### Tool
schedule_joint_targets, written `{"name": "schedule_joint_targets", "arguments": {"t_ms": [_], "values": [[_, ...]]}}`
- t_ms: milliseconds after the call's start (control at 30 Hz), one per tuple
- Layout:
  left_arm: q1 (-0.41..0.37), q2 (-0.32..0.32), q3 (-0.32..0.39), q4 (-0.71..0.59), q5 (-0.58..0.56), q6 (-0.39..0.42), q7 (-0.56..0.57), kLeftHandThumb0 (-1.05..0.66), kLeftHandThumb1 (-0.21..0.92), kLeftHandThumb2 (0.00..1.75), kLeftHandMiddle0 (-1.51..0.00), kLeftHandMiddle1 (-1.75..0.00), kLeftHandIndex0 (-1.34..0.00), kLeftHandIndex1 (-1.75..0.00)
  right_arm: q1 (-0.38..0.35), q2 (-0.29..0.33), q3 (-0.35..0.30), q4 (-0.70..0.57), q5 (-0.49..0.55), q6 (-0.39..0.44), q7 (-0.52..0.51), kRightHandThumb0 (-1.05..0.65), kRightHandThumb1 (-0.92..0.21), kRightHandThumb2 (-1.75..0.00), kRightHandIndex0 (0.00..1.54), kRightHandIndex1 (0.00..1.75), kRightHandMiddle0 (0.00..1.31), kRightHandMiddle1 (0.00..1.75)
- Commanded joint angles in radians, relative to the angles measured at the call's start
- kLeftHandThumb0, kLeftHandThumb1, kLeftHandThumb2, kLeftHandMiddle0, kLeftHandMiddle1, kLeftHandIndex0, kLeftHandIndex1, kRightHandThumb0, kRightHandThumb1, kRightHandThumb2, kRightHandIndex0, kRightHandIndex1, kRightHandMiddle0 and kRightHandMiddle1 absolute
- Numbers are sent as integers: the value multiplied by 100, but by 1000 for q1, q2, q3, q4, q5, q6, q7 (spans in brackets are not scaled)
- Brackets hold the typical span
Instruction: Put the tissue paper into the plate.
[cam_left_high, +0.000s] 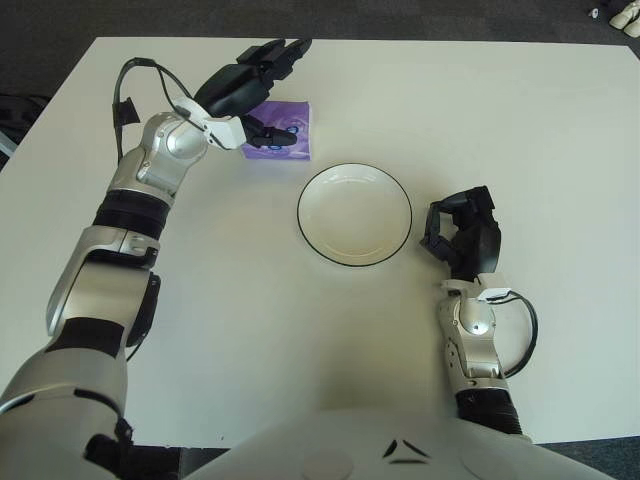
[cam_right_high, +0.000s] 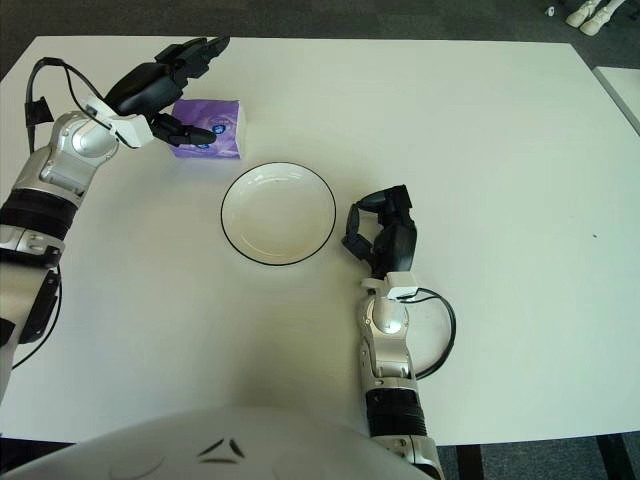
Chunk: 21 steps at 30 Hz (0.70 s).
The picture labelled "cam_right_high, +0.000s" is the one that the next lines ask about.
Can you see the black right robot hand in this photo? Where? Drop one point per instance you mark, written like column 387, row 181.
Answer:
column 400, row 240

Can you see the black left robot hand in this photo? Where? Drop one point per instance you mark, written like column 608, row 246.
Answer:
column 145, row 87

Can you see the purple tissue paper pack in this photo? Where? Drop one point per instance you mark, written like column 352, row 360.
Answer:
column 220, row 112

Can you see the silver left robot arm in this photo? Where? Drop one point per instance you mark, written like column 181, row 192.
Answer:
column 80, row 145

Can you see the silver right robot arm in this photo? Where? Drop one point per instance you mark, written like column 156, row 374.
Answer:
column 390, row 325

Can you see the white plate with black rim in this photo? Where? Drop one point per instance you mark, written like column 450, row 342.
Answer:
column 277, row 215

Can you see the black table leg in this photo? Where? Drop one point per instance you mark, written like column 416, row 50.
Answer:
column 611, row 462
column 468, row 465

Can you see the white side table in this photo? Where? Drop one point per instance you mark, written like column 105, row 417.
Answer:
column 622, row 87

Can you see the white humanoid robot foot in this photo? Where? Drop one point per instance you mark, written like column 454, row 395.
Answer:
column 595, row 24
column 579, row 17

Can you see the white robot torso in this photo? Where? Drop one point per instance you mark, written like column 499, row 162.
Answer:
column 150, row 450

